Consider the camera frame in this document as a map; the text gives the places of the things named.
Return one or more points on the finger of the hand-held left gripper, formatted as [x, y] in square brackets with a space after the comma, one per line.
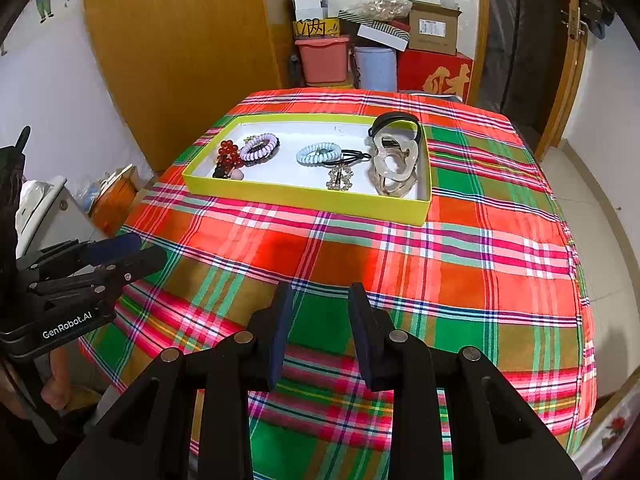
[140, 262]
[117, 246]

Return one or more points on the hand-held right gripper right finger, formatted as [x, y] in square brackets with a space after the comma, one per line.
[364, 345]

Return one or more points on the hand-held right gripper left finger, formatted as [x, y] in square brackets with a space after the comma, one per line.
[280, 342]

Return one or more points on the dark beaded hair clip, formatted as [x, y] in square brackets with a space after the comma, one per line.
[220, 170]

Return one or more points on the yellow-green shallow box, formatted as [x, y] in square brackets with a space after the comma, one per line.
[300, 177]

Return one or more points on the rhinestone hair clip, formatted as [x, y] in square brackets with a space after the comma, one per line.
[341, 177]

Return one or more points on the translucent beige hair claw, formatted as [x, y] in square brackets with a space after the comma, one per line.
[395, 167]

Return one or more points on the person's left hand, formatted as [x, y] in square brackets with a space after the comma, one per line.
[56, 390]

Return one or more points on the orange basket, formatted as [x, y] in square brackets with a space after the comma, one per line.
[112, 205]

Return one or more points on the white appliance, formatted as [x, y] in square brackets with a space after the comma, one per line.
[55, 215]

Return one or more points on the plaid tablecloth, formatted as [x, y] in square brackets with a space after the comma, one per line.
[450, 280]

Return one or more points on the wooden wardrobe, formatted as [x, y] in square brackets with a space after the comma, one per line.
[190, 50]

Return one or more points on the black band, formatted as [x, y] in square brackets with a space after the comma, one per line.
[395, 116]

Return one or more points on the floral cloth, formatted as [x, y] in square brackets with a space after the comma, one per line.
[612, 427]

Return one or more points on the pink plastic bin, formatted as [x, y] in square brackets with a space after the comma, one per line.
[322, 60]

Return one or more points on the red gift box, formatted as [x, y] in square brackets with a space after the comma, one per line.
[435, 77]

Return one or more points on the pale blue bin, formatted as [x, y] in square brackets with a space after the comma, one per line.
[376, 67]

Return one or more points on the yellow patterned container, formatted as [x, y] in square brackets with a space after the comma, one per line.
[317, 27]

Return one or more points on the small white box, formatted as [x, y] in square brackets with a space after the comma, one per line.
[311, 9]

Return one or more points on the white box with striped edge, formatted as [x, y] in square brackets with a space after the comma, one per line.
[382, 36]

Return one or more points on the brown cardboard box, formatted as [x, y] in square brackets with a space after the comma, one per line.
[434, 27]

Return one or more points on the clear bag of gold items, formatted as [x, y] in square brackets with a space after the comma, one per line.
[382, 9]

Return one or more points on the wooden door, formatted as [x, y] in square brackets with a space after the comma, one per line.
[567, 60]

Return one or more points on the wall sticker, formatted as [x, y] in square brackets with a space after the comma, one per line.
[45, 2]

